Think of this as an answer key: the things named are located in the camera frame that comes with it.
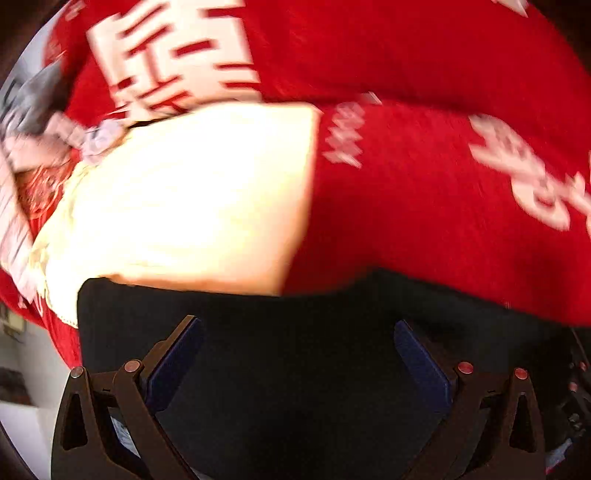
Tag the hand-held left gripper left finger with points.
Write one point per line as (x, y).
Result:
(178, 362)

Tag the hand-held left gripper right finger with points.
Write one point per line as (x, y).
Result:
(422, 367)

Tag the black pants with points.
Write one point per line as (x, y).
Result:
(295, 369)

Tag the cream cloth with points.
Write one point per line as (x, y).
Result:
(184, 198)

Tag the red printed blanket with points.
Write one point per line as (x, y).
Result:
(415, 198)

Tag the dark grey cloth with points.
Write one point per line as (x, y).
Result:
(39, 101)

